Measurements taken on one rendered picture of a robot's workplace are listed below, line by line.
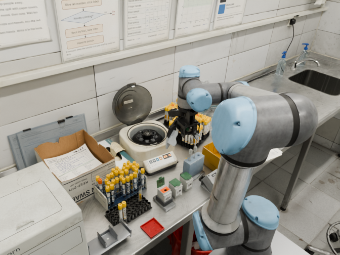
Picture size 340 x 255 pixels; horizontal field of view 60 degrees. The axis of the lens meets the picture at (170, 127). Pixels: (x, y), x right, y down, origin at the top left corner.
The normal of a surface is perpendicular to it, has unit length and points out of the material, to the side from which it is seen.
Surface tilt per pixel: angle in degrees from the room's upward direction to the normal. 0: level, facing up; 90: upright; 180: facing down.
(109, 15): 92
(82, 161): 2
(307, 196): 0
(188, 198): 0
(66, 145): 87
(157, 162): 25
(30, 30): 91
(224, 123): 83
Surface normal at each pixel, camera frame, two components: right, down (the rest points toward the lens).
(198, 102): 0.22, 0.56
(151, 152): 0.54, 0.48
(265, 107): 0.11, -0.59
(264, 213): 0.16, -0.84
